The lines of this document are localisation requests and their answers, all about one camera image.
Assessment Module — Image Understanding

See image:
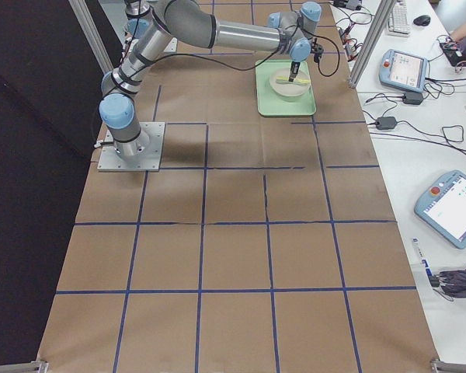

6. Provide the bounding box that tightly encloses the light green tray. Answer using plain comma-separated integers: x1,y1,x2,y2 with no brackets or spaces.
256,60,316,117

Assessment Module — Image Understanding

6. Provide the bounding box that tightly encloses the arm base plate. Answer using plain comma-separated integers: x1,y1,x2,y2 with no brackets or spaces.
97,122,165,172

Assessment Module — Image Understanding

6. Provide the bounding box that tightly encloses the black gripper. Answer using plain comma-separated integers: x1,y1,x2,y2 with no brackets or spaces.
288,61,300,82

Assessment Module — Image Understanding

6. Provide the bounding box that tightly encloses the far teach pendant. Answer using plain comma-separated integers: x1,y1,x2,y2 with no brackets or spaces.
378,49,428,93

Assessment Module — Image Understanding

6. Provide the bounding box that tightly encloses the black computer mouse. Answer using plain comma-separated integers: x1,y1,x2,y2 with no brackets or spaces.
413,15,431,27

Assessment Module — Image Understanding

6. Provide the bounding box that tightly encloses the white round plate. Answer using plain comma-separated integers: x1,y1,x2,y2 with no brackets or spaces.
269,68,311,102

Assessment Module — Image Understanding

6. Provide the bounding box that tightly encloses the yellow plastic fork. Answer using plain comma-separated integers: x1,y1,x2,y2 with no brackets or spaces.
293,78,311,85

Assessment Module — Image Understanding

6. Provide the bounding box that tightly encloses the teach pendant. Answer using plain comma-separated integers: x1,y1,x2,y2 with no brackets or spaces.
414,170,466,249
378,49,428,93

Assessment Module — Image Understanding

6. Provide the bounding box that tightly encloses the black curtain panel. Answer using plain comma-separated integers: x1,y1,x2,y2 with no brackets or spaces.
0,1,103,365

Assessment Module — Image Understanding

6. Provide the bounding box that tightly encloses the near teach pendant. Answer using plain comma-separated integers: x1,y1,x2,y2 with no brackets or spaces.
414,170,466,249

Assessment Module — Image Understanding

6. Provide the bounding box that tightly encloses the green plastic spoon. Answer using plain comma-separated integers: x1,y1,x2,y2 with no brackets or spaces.
275,76,295,84

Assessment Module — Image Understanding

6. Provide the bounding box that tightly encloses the white keyboard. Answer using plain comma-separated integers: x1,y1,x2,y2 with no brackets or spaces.
386,0,411,37

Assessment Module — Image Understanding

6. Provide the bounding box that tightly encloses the black power adapter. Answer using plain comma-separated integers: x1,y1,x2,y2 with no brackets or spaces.
375,117,397,131

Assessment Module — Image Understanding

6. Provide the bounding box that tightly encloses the aluminium frame post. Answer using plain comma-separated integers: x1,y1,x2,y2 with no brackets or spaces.
348,0,396,89

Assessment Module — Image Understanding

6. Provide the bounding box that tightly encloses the dark folded umbrella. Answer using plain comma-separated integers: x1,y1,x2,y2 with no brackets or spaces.
429,269,466,302

